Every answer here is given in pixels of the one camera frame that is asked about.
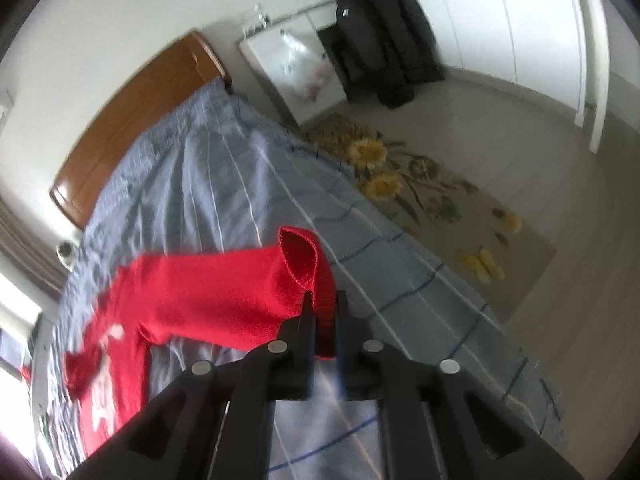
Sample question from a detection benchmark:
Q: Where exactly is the white plastic bag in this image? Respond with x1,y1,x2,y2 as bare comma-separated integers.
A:
280,29,334,102

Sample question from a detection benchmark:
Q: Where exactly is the wooden headboard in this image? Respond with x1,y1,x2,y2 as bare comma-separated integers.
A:
50,30,232,230

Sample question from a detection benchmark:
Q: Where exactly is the black jacket on chair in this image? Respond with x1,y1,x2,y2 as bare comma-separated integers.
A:
335,0,445,108

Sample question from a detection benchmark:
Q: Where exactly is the beige curtain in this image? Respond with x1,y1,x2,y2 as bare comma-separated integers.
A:
0,200,68,300

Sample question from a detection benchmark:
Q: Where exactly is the white bedside desk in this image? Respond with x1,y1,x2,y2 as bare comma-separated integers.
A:
239,0,346,129

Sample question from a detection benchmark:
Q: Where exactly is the red knit sweater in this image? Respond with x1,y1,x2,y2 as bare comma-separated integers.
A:
63,226,336,454

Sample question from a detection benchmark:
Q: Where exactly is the white wardrobe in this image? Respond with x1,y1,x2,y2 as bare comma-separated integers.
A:
416,0,610,153

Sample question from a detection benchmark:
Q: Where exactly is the small white fan heater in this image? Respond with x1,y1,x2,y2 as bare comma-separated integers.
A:
56,240,77,269

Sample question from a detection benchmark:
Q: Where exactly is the sunflower floor rug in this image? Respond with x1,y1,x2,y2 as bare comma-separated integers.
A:
303,114,555,322

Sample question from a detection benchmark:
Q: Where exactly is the grey plaid bed duvet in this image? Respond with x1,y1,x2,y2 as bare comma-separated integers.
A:
47,81,563,474

